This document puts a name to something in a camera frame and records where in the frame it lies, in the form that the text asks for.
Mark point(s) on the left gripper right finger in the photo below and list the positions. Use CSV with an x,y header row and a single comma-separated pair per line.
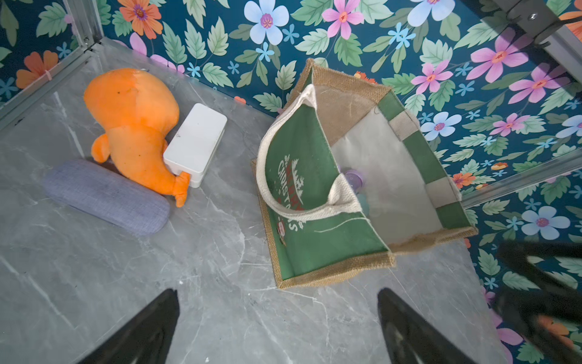
x,y
409,337

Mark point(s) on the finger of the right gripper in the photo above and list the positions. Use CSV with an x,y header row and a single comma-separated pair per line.
x,y
553,298

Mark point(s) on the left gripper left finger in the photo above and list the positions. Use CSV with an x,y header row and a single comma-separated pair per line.
x,y
146,338

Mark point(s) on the purple hourglass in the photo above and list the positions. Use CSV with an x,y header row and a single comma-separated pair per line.
x,y
355,180

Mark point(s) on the white rectangular box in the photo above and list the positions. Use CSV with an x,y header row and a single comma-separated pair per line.
x,y
195,143

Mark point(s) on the orange plush toy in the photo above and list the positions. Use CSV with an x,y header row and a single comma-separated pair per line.
x,y
136,111

